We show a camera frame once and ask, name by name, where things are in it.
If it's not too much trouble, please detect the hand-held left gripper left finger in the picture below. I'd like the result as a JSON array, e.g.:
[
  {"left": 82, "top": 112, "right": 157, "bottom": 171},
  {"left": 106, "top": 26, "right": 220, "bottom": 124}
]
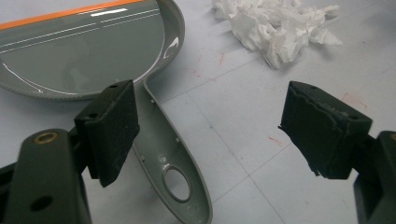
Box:
[{"left": 74, "top": 79, "right": 140, "bottom": 188}]

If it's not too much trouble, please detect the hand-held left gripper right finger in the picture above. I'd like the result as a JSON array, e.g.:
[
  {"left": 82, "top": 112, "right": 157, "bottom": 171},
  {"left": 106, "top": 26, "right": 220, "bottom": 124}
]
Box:
[{"left": 278, "top": 80, "right": 373, "bottom": 180}]

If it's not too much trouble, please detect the grey dustpan with orange edge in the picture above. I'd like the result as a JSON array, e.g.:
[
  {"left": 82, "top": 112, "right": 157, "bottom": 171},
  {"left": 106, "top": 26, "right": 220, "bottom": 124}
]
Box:
[{"left": 0, "top": 0, "right": 214, "bottom": 224}]

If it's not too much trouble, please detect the white tissue paper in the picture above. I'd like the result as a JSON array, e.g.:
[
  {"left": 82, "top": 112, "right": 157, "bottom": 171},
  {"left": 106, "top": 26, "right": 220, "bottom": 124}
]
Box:
[{"left": 211, "top": 0, "right": 344, "bottom": 70}]

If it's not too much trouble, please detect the white table cover board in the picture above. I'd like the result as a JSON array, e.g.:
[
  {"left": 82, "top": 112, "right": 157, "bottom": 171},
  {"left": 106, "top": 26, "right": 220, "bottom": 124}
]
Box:
[{"left": 0, "top": 0, "right": 396, "bottom": 224}]

